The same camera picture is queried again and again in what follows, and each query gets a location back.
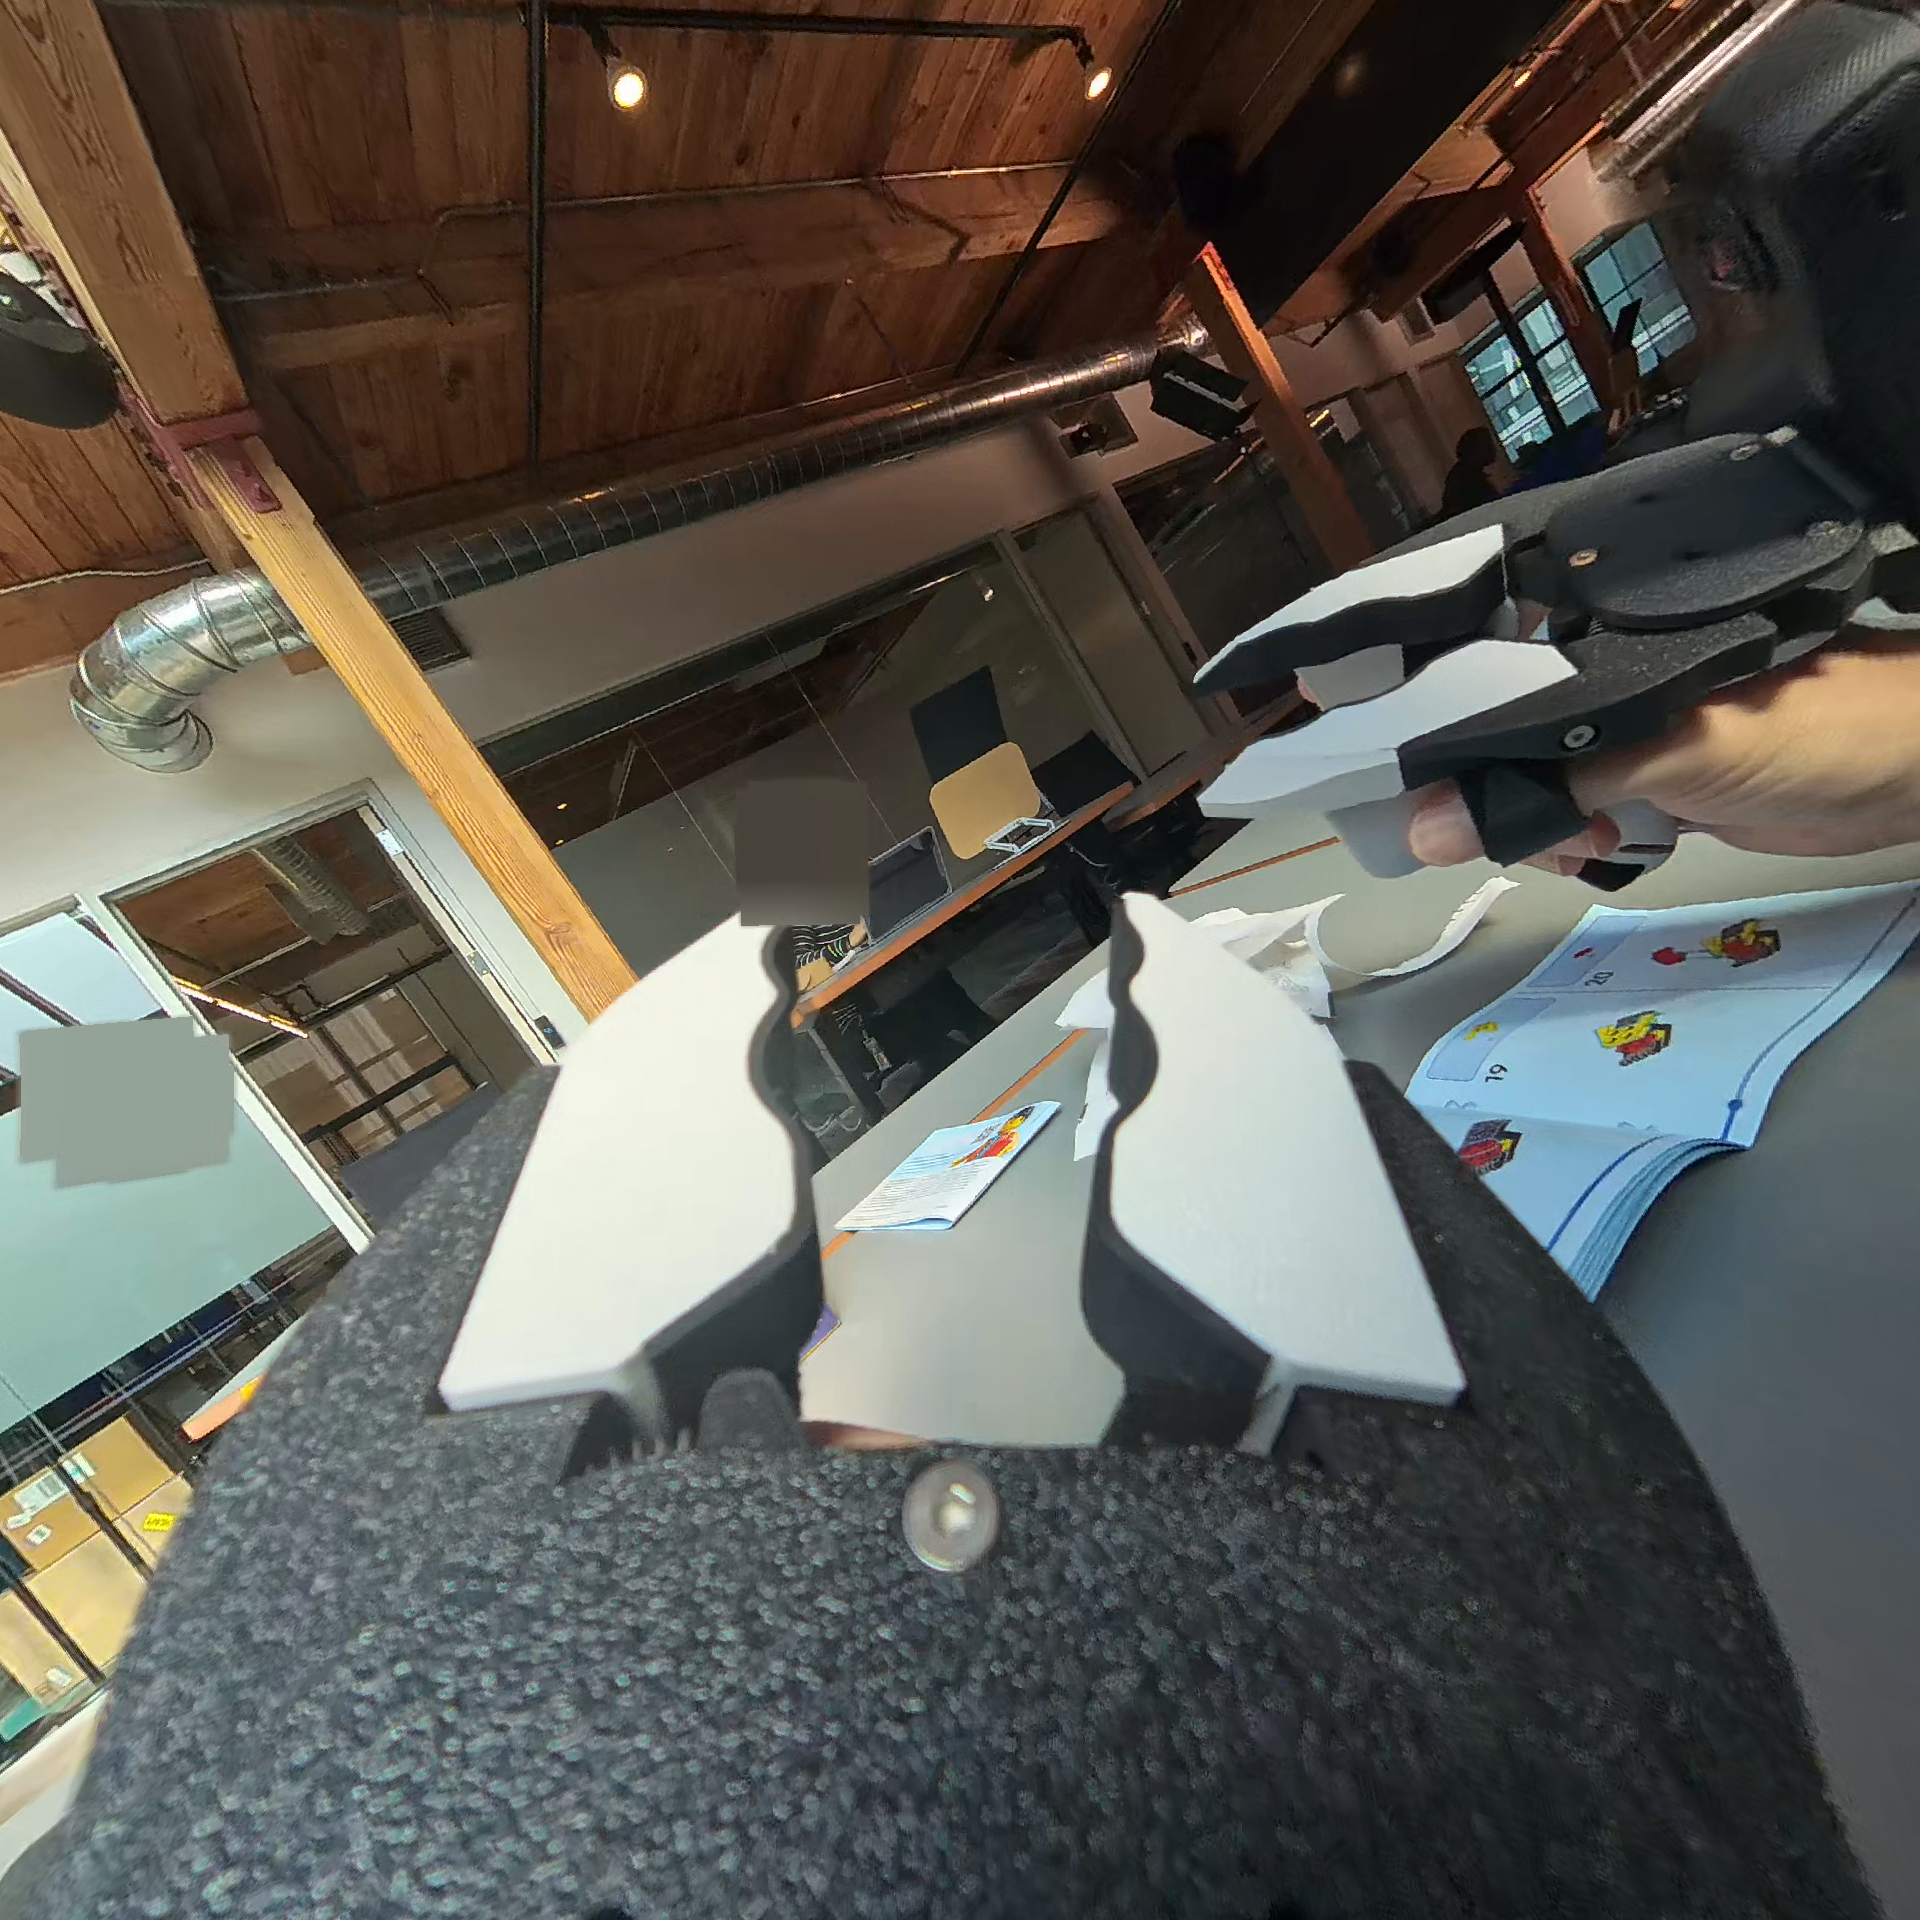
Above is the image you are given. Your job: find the silver ventilation duct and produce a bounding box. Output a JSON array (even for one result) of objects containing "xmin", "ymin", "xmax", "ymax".
[{"xmin": 66, "ymin": 335, "xmax": 1215, "ymax": 778}]

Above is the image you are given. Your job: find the glass door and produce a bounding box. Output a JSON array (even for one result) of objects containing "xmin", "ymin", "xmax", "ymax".
[{"xmin": 104, "ymin": 784, "xmax": 565, "ymax": 1255}]

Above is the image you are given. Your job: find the slim wooden post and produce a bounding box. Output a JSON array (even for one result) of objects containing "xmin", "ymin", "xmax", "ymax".
[{"xmin": 1183, "ymin": 248, "xmax": 1376, "ymax": 569}]

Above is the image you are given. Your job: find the grey desk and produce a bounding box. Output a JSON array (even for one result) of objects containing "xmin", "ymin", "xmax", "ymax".
[{"xmin": 795, "ymin": 833, "xmax": 1920, "ymax": 1920}]

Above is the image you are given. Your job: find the tan-backed chair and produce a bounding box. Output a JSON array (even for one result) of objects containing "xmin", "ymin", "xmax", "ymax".
[{"xmin": 928, "ymin": 750, "xmax": 1039, "ymax": 859}]

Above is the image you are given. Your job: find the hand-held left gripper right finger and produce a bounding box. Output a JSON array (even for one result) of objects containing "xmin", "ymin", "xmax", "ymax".
[{"xmin": 1083, "ymin": 892, "xmax": 1470, "ymax": 1451}]

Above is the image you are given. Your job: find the thick wooden post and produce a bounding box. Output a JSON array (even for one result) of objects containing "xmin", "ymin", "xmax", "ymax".
[{"xmin": 0, "ymin": 0, "xmax": 640, "ymax": 1039}]

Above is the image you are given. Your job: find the stack of cardboard boxes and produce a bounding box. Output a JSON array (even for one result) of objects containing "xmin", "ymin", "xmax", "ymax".
[{"xmin": 0, "ymin": 1411, "xmax": 203, "ymax": 1778}]

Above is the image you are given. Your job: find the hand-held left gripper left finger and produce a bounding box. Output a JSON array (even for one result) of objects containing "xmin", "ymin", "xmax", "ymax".
[{"xmin": 434, "ymin": 914, "xmax": 829, "ymax": 1432}]

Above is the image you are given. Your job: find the laptop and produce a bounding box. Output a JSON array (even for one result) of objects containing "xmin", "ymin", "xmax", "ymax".
[{"xmin": 867, "ymin": 830, "xmax": 951, "ymax": 935}]

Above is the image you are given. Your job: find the white paper strip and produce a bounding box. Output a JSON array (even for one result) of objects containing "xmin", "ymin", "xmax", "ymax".
[{"xmin": 1304, "ymin": 879, "xmax": 1520, "ymax": 980}]

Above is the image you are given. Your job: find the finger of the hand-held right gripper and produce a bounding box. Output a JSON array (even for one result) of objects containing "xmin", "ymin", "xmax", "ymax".
[
  {"xmin": 1197, "ymin": 639, "xmax": 1575, "ymax": 883},
  {"xmin": 1190, "ymin": 523, "xmax": 1516, "ymax": 692}
]

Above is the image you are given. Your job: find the open blue instruction booklet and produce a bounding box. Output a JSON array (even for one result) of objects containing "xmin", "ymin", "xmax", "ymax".
[{"xmin": 1408, "ymin": 883, "xmax": 1920, "ymax": 1306}]

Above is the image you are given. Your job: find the multi-pane window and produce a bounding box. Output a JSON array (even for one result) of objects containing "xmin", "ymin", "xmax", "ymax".
[{"xmin": 1463, "ymin": 223, "xmax": 1680, "ymax": 454}]

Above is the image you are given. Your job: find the black pendant lamp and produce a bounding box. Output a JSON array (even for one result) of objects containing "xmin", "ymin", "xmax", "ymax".
[{"xmin": 0, "ymin": 270, "xmax": 122, "ymax": 432}]

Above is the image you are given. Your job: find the small closed blue booklet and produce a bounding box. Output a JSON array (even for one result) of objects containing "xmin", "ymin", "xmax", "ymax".
[{"xmin": 835, "ymin": 1099, "xmax": 1066, "ymax": 1235}]

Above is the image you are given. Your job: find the black ceiling speaker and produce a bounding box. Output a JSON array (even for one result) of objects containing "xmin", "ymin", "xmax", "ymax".
[{"xmin": 1148, "ymin": 347, "xmax": 1258, "ymax": 442}]

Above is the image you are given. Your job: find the meeting table with orange edge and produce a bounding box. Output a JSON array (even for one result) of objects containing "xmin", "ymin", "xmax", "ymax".
[{"xmin": 786, "ymin": 780, "xmax": 1143, "ymax": 1039}]

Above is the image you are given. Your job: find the person's right hand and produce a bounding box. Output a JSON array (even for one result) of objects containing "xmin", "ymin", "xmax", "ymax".
[{"xmin": 1410, "ymin": 651, "xmax": 1920, "ymax": 890}]

